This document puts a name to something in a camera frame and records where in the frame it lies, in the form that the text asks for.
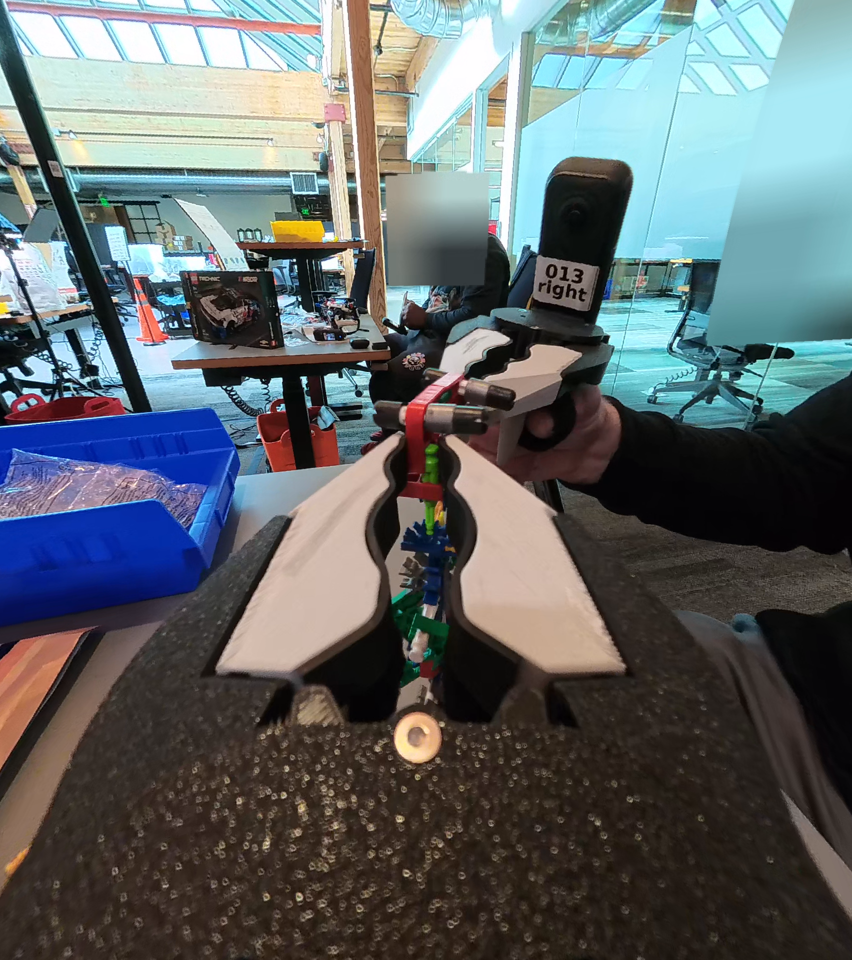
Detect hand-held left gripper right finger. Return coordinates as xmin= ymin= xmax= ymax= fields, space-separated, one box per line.
xmin=439 ymin=435 xmax=627 ymax=723

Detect person's right hand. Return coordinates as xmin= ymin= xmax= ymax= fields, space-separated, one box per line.
xmin=471 ymin=388 xmax=624 ymax=489

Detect wooden column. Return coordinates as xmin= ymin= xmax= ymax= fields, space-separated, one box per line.
xmin=321 ymin=97 xmax=356 ymax=301
xmin=342 ymin=0 xmax=391 ymax=327

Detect leaning white board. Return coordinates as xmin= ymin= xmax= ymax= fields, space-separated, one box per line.
xmin=171 ymin=196 xmax=243 ymax=271

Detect red bucket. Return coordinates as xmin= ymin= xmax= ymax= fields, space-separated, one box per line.
xmin=4 ymin=393 xmax=127 ymax=426

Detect black metal pole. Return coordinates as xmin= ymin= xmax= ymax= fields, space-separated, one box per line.
xmin=0 ymin=0 xmax=154 ymax=415

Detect black metal bolt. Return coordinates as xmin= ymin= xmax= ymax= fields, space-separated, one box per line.
xmin=462 ymin=377 xmax=517 ymax=411
xmin=373 ymin=399 xmax=489 ymax=438

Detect orange bucket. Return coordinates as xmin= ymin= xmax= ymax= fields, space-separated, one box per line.
xmin=256 ymin=399 xmax=342 ymax=474

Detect black toy car box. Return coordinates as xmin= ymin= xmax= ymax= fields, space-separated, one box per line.
xmin=179 ymin=269 xmax=285 ymax=348

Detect small toy gadget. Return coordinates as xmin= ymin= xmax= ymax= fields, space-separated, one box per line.
xmin=317 ymin=296 xmax=363 ymax=342

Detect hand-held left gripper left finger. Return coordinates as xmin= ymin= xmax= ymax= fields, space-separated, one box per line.
xmin=216 ymin=432 xmax=408 ymax=723

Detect blue plastic bin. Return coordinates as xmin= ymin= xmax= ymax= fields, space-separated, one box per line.
xmin=0 ymin=407 xmax=241 ymax=639

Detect clear bag of parts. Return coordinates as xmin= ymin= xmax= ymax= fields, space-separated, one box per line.
xmin=0 ymin=447 xmax=211 ymax=528

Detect red plastic bracket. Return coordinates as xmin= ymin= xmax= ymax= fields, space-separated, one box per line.
xmin=403 ymin=373 xmax=467 ymax=483

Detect person's black top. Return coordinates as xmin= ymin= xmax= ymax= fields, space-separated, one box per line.
xmin=733 ymin=555 xmax=852 ymax=909

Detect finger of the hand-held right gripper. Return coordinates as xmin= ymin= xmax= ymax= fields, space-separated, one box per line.
xmin=438 ymin=327 xmax=517 ymax=385
xmin=502 ymin=345 xmax=587 ymax=415

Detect wooden desk with black legs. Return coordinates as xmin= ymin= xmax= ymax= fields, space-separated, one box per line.
xmin=171 ymin=313 xmax=392 ymax=472

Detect grey mesh office chair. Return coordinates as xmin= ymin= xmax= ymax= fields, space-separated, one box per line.
xmin=648 ymin=261 xmax=796 ymax=423

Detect tall wooden desk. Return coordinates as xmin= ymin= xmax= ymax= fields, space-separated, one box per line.
xmin=236 ymin=238 xmax=369 ymax=316

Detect person's right forearm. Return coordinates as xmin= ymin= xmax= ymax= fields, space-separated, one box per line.
xmin=604 ymin=337 xmax=852 ymax=558

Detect person's grey trousers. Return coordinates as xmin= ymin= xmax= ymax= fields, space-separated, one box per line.
xmin=673 ymin=609 xmax=852 ymax=909

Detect orange traffic cone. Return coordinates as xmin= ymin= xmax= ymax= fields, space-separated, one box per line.
xmin=135 ymin=276 xmax=171 ymax=345

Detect colourful toy robot model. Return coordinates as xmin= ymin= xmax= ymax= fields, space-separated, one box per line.
xmin=392 ymin=442 xmax=465 ymax=710

